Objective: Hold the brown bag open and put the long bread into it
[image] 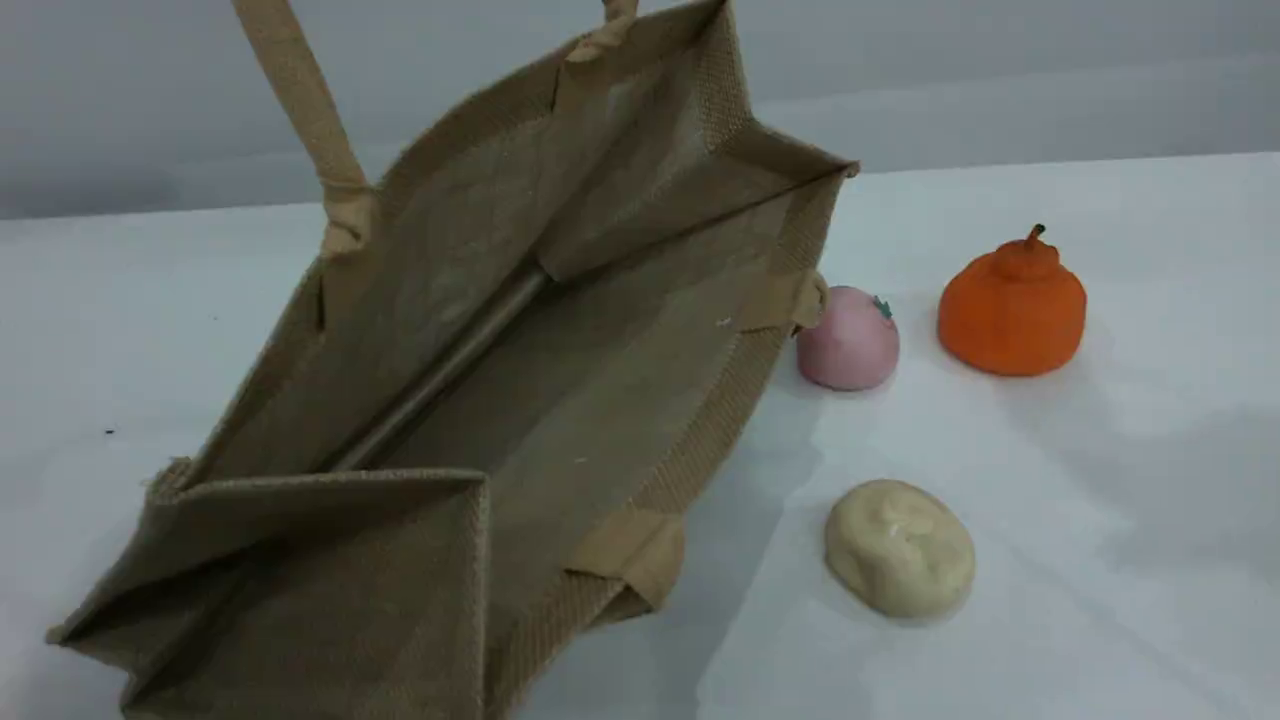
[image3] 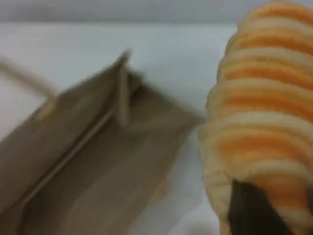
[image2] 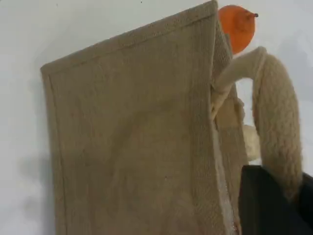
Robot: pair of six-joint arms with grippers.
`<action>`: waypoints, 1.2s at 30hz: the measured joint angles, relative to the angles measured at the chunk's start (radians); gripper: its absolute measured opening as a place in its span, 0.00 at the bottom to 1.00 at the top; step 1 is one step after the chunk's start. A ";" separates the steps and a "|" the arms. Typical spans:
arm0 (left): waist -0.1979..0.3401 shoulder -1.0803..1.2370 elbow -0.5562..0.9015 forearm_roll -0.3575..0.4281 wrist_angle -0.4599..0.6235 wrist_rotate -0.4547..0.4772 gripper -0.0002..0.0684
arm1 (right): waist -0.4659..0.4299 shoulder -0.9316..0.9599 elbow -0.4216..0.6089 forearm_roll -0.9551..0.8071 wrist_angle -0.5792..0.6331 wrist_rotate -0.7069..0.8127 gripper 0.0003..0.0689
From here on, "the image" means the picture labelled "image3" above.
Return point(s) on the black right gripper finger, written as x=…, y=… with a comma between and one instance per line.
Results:
x=259, y=213

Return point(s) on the long striped bread loaf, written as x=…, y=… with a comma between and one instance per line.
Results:
x=264, y=110

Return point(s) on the brown burlap tote bag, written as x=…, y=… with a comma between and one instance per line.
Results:
x=93, y=159

